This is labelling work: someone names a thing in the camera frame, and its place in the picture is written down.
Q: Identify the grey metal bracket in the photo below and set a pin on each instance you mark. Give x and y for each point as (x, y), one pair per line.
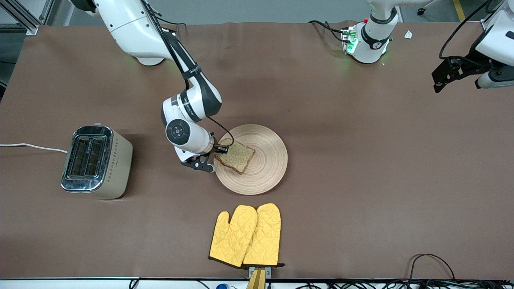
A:
(268, 272)

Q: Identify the white paper scrap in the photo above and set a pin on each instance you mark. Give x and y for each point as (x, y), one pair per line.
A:
(408, 35)

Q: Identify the yellow quilted oven mitt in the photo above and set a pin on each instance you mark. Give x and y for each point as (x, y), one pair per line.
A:
(233, 237)
(265, 237)

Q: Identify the yellow wooden strip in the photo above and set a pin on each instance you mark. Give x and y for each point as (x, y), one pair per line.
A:
(257, 281)

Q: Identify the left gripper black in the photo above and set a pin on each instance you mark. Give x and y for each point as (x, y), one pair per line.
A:
(468, 64)

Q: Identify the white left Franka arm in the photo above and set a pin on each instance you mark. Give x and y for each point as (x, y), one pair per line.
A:
(373, 44)

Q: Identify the brown bread slice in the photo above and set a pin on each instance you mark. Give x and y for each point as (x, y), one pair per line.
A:
(237, 156)

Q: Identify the round wooden plate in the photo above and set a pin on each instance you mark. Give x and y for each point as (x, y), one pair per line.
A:
(265, 168)

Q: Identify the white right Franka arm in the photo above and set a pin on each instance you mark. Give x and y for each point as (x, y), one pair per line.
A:
(128, 24)

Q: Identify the chrome and beige toaster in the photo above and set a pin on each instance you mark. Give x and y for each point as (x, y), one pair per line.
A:
(116, 168)

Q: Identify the aluminium frame profile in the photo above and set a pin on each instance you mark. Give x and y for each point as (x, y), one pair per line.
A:
(30, 27)

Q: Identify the brown table cover sheet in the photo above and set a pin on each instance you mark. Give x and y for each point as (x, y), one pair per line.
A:
(321, 120)

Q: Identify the black chair caster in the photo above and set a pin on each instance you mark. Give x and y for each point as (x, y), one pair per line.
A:
(421, 12)

